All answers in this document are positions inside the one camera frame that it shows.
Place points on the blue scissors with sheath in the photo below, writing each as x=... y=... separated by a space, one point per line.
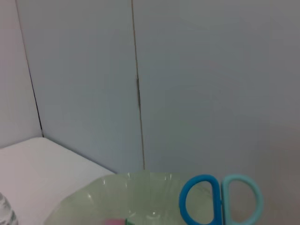
x=201 y=179

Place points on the pink toy peach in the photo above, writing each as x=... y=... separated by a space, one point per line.
x=114 y=222

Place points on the clear green-label water bottle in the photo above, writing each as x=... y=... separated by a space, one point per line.
x=7 y=213

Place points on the translucent green fruit plate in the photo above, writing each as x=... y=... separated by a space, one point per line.
x=105 y=199

